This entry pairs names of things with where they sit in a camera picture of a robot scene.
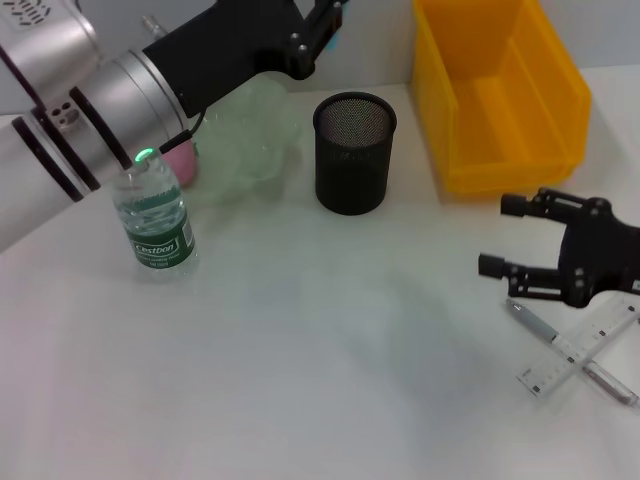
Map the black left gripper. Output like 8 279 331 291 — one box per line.
142 0 347 120

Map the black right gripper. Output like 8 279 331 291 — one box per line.
477 187 640 310

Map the pink peach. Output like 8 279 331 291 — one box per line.
160 139 199 189

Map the clear green-label water bottle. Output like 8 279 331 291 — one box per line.
110 154 200 284

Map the silver grey pen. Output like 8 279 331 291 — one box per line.
504 297 640 407

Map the pale green glass fruit plate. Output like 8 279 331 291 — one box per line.
189 82 304 201

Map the transparent plastic ruler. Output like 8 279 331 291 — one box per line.
517 294 640 399

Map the yellow plastic storage bin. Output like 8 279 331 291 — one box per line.
411 0 593 195

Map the black mesh cup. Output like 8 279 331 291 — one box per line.
312 92 399 217

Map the left wrist cable with connectors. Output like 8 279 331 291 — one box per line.
141 14 207 155

